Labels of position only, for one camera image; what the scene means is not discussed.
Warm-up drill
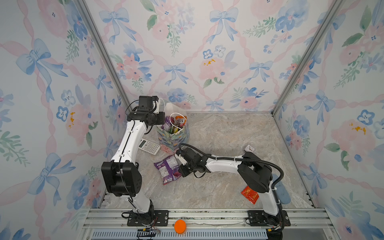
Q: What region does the floral paper gift bag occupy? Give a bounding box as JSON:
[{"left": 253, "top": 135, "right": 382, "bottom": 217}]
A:
[{"left": 157, "top": 103, "right": 190, "bottom": 154}]

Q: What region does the purple snack packet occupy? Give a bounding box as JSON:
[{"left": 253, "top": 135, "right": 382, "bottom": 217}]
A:
[{"left": 154, "top": 155, "right": 182, "bottom": 185}]

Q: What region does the red sauce packet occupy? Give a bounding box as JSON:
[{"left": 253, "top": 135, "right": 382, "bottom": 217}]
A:
[{"left": 241, "top": 186, "right": 259, "bottom": 205}]

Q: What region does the magenta Fox's candy bag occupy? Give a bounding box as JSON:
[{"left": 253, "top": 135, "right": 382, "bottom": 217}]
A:
[{"left": 161, "top": 116, "right": 173, "bottom": 133}]

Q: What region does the green Fox's candy bag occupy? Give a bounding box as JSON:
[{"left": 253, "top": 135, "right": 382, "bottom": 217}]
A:
[{"left": 169, "top": 126, "right": 180, "bottom": 135}]

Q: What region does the orange Fox's candy bag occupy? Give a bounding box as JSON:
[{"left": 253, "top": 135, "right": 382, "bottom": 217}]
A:
[{"left": 174, "top": 115, "right": 187, "bottom": 129}]

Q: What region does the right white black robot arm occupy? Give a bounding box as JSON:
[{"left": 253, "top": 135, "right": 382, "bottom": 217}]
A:
[{"left": 175, "top": 148, "right": 286, "bottom": 229}]

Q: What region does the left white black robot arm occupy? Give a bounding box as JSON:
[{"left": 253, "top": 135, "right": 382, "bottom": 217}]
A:
[{"left": 101, "top": 112, "right": 165, "bottom": 214}]

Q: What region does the white calculator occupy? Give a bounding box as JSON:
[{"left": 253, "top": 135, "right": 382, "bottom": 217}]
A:
[{"left": 139, "top": 139, "right": 161, "bottom": 155}]

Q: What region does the orange round cap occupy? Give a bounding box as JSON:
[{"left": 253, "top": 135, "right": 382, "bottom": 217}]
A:
[{"left": 174, "top": 220, "right": 187, "bottom": 235}]

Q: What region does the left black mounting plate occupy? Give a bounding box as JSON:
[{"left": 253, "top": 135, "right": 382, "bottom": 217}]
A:
[{"left": 126, "top": 210, "right": 169, "bottom": 227}]

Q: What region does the black mounting plate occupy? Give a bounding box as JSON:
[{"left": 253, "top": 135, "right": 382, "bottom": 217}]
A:
[
  {"left": 126, "top": 210, "right": 169, "bottom": 227},
  {"left": 247, "top": 210, "right": 291, "bottom": 228}
]

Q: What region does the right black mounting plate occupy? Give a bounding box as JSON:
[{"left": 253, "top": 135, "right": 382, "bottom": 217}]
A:
[{"left": 247, "top": 210, "right": 291, "bottom": 228}]

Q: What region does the blue oblong case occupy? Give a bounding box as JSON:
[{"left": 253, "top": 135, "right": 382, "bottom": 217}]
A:
[{"left": 275, "top": 181, "right": 292, "bottom": 205}]

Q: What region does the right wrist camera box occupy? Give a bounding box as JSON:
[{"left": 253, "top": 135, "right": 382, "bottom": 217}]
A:
[{"left": 175, "top": 148, "right": 201, "bottom": 165}]

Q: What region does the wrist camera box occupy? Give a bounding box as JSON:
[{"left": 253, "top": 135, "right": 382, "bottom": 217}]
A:
[
  {"left": 175, "top": 148, "right": 201, "bottom": 165},
  {"left": 137, "top": 96, "right": 162, "bottom": 114}
]

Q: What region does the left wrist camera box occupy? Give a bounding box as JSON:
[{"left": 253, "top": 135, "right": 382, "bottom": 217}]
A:
[{"left": 137, "top": 96, "right": 162, "bottom": 114}]

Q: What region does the aluminium frame rail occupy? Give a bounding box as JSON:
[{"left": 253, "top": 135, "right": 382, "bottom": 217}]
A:
[{"left": 77, "top": 209, "right": 340, "bottom": 240}]

